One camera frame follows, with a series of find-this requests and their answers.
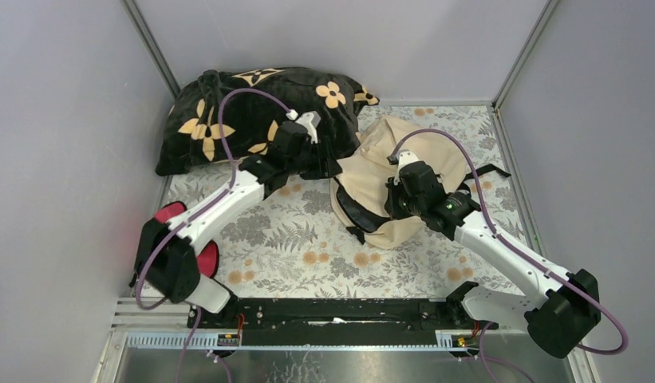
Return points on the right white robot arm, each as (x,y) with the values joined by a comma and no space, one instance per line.
(550,309)

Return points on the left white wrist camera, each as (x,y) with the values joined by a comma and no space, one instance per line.
(308,120)

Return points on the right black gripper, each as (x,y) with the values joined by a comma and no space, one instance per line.
(390,205)

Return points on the beige canvas student bag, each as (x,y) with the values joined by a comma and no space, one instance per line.
(358,194)

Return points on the black floral pillow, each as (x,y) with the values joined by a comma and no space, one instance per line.
(223,114)

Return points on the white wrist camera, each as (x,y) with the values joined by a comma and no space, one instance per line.
(308,120)
(405,161)

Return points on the floral patterned table mat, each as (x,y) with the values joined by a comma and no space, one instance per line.
(294,246)

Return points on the red and black pouch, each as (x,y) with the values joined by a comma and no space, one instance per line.
(208,258)

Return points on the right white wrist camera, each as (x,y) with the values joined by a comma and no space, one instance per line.
(405,161)

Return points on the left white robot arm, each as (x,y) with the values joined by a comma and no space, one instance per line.
(167,253)

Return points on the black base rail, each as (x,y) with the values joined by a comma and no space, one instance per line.
(330,323)

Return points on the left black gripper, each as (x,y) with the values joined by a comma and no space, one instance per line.
(317,163)

